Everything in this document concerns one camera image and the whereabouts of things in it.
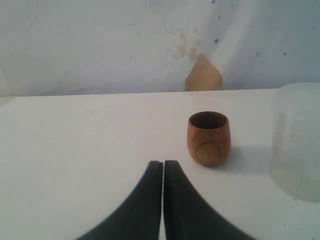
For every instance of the brown wooden cup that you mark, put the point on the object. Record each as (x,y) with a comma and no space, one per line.
(209,138)

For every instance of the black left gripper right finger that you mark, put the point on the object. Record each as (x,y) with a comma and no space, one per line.
(187,216)

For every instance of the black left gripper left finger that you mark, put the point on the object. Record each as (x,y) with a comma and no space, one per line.
(139,215)

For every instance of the translucent white plastic cup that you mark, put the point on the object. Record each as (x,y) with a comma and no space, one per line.
(295,165)

